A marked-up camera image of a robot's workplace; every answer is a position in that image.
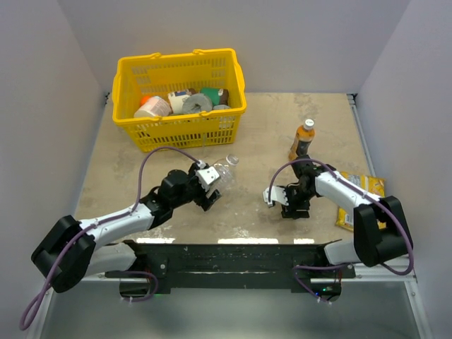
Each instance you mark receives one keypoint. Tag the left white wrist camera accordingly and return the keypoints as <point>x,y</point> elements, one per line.
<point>210,178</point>

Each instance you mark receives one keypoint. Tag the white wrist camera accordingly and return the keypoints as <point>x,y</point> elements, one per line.
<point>210,178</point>
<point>275,194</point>

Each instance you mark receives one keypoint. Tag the brown packet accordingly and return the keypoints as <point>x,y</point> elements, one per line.
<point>223,95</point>

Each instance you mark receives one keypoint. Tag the small white bottle cap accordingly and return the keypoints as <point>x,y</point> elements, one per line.
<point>309,124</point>

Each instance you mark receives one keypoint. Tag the white bottle orange cap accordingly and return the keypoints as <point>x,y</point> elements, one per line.
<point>153,107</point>

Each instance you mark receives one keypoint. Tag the clear plastic bottle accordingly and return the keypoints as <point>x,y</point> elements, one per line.
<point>226,168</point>

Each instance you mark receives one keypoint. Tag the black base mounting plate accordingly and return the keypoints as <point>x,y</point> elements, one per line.
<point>161,268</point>

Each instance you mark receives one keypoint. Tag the yellow plastic shopping basket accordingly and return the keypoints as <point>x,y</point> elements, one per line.
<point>160,74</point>

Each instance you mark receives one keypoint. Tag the orange drink bottle blue label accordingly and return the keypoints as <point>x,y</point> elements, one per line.
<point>301,143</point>

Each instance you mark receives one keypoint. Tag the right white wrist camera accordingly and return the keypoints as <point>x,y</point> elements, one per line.
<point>275,194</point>

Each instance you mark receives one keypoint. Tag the green packet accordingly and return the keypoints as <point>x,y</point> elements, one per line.
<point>214,94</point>

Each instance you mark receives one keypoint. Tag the white labelled carton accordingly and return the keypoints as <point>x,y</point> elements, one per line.
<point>176,99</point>

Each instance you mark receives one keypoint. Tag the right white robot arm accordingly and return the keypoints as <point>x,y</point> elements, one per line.
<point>381,234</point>

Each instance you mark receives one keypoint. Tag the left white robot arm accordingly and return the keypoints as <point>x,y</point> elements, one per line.
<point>63,256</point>

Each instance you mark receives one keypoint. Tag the grey tape roll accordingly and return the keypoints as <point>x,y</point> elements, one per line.
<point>197,103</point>

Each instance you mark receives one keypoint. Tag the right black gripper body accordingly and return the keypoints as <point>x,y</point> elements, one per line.
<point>297,198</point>

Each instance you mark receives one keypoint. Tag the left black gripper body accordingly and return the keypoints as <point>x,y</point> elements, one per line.
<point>198,193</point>

